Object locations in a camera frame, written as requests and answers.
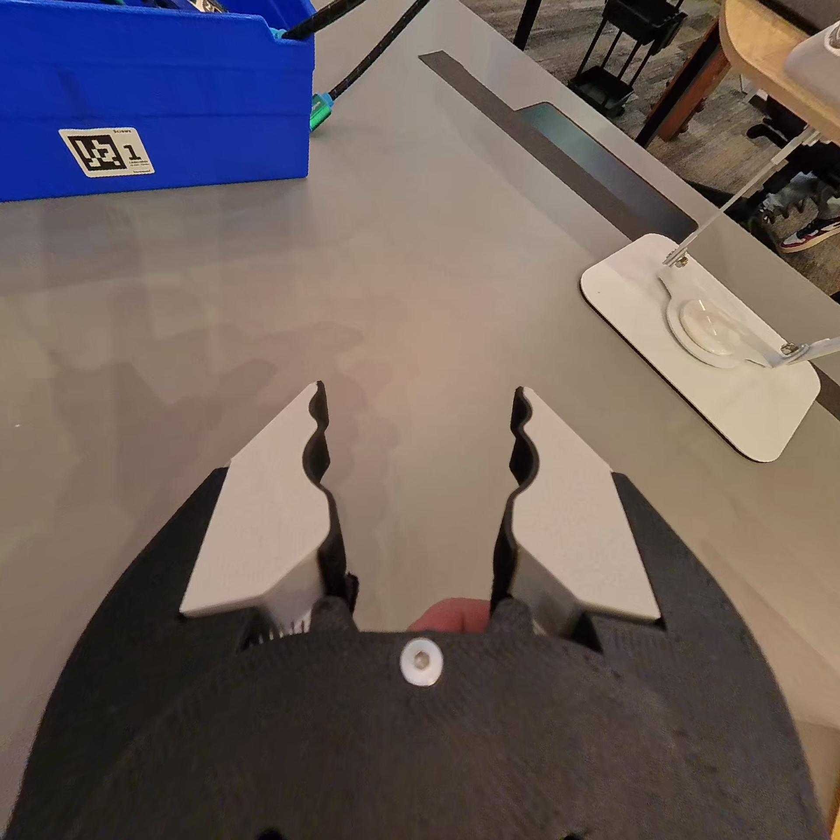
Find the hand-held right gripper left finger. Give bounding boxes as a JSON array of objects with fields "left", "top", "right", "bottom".
[{"left": 178, "top": 381, "right": 361, "bottom": 636}]

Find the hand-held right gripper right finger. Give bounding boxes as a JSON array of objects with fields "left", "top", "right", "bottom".
[{"left": 489, "top": 386, "right": 662, "bottom": 636}]

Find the blue plastic bin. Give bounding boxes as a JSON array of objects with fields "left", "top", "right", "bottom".
[{"left": 0, "top": 0, "right": 316, "bottom": 203}]

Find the dark desk hatch panel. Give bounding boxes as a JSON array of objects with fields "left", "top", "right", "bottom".
[{"left": 515, "top": 101, "right": 698, "bottom": 245}]

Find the black tripod stand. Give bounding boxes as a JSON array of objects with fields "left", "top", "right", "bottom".
[{"left": 512, "top": 0, "right": 544, "bottom": 50}]

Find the wooden stand board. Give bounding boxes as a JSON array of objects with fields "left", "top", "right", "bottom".
[{"left": 718, "top": 0, "right": 840, "bottom": 147}]

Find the white stand bar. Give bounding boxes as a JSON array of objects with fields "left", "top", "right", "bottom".
[{"left": 784, "top": 18, "right": 840, "bottom": 89}]

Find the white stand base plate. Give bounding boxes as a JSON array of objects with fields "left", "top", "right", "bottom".
[{"left": 579, "top": 233, "right": 823, "bottom": 464}]

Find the black braided hdmi cable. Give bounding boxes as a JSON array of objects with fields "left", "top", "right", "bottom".
[{"left": 266, "top": 0, "right": 432, "bottom": 137}]

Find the braided HDMI cable side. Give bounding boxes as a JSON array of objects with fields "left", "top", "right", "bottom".
[{"left": 419, "top": 51, "right": 840, "bottom": 422}]

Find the black wire rack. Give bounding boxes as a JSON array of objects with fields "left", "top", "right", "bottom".
[{"left": 567, "top": 0, "right": 689, "bottom": 118}]

